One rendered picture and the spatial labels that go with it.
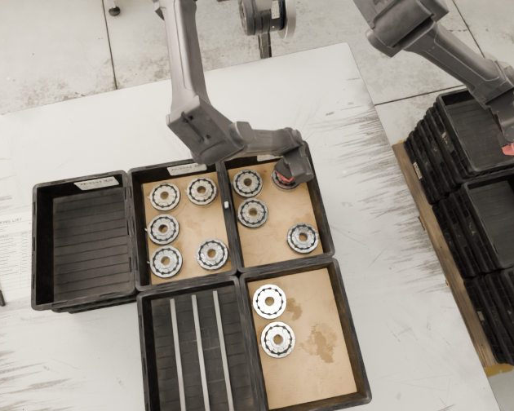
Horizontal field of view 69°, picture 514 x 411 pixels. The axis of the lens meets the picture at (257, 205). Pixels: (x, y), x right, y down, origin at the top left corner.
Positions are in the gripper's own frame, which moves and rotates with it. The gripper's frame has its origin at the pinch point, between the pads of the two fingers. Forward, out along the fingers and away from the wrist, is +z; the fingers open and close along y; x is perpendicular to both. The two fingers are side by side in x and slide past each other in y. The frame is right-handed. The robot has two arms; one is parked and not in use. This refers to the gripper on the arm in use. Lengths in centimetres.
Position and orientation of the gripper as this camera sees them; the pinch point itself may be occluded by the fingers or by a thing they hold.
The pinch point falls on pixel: (288, 174)
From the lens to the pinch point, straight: 128.4
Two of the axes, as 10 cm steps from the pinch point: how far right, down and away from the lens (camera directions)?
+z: -0.4, 3.4, 9.4
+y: 6.5, -7.1, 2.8
